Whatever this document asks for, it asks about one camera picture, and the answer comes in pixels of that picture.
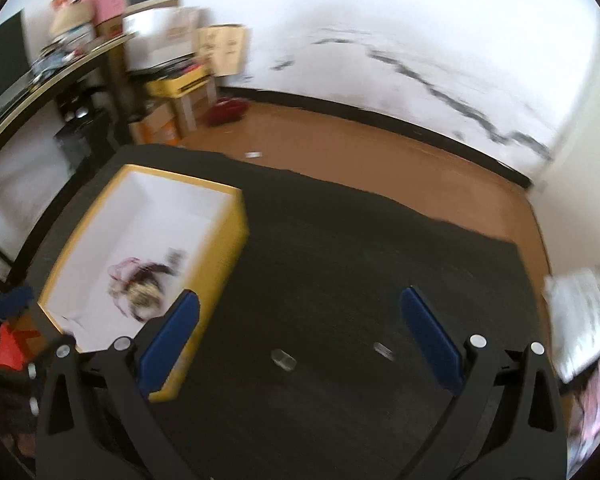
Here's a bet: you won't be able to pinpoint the black desk shelf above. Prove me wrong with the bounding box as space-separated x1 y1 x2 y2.
0 12 132 289

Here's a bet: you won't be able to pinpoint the pink packaged goods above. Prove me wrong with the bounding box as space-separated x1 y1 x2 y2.
567 360 600 467

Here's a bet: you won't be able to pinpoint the white paper shopping bag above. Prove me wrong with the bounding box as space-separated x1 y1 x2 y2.
122 6 199 70

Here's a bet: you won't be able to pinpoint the pink box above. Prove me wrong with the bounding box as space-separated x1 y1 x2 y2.
82 0 125 26

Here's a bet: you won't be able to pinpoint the brown paper shopping bag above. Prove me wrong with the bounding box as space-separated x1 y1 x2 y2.
195 24 250 77

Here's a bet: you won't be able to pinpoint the red cord silver pendant necklace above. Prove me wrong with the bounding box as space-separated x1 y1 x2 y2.
104 257 146 311

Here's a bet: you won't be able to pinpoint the white plastic bag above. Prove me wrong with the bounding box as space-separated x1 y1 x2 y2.
543 266 600 384

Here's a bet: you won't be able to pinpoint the red cloth item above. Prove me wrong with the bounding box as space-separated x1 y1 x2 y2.
204 98 249 127

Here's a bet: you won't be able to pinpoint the silver pendant charm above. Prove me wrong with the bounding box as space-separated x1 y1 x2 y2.
373 341 394 361

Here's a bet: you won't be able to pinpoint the black speaker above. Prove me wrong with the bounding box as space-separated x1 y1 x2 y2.
56 90 96 124

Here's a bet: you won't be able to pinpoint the black gold wrist watch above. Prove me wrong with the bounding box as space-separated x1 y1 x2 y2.
123 262 175 322

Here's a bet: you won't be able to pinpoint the yellow black box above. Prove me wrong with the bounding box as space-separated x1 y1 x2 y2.
145 64 211 99

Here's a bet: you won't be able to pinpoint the small silver ring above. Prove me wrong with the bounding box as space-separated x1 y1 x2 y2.
270 348 298 372

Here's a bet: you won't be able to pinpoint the brown cardboard box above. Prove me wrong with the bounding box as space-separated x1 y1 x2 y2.
172 78 218 136

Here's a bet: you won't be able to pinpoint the yellow cardboard box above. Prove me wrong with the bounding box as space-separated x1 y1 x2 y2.
38 165 248 402

